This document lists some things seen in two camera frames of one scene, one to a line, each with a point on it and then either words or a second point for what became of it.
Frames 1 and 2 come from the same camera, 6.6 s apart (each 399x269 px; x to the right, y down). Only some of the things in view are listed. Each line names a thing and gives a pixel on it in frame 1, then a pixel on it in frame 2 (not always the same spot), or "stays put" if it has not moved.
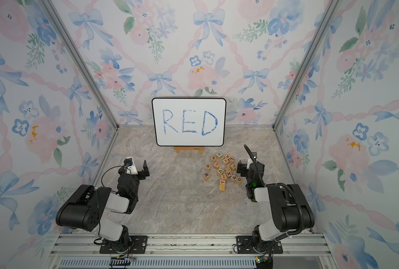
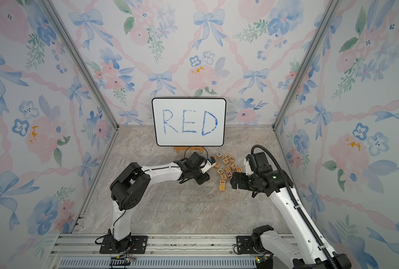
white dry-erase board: (189, 121) stays put
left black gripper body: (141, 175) → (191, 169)
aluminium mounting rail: (75, 251) stays put
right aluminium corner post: (333, 7) stays put
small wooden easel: (178, 148) stays put
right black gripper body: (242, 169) → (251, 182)
